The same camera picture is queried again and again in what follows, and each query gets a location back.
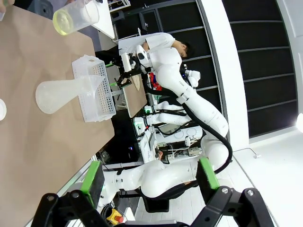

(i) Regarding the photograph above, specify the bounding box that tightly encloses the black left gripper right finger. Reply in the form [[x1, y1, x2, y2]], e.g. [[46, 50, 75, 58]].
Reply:
[[189, 157, 276, 227]]

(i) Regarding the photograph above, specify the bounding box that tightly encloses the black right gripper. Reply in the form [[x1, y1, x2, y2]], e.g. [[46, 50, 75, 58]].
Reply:
[[105, 55, 146, 90]]

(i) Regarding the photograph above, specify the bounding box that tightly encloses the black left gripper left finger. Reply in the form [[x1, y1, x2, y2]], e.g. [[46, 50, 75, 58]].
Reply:
[[30, 160, 106, 227]]

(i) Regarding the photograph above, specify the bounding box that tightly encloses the translucent plastic funnel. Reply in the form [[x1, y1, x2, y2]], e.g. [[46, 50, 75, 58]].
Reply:
[[80, 75, 106, 99]]

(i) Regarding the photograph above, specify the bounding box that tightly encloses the white perforated plastic basket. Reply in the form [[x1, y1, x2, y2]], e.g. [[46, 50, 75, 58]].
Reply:
[[71, 54, 117, 123]]

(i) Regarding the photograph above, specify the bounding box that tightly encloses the translucent plastic conical flask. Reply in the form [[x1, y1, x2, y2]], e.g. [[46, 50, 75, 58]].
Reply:
[[35, 75, 95, 115]]

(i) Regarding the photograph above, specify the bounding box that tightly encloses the clear plastic beaker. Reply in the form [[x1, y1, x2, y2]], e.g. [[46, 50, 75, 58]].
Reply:
[[52, 0, 100, 36]]

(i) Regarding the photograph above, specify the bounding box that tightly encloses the white round flask cap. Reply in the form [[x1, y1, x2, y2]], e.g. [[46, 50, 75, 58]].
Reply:
[[0, 98, 7, 121]]

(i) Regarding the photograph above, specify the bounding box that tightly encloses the brown background table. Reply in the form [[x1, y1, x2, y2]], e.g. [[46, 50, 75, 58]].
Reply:
[[123, 70, 149, 118]]

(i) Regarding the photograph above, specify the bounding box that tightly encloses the yellow emergency stop button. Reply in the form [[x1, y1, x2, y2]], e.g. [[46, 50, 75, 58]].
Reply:
[[106, 208, 125, 224]]

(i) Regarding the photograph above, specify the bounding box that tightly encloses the background person white shirt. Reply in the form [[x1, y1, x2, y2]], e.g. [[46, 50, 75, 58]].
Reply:
[[118, 32, 194, 60]]

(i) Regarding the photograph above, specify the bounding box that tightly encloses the white side table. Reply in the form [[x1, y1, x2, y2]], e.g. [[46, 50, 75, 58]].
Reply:
[[92, 0, 116, 40]]

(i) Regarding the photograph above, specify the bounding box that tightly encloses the bright ceiling lamp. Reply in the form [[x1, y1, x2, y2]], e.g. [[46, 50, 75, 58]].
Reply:
[[295, 113, 303, 133]]

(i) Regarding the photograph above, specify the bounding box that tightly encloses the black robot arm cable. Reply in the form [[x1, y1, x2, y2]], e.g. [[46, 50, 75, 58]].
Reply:
[[142, 78, 234, 197]]

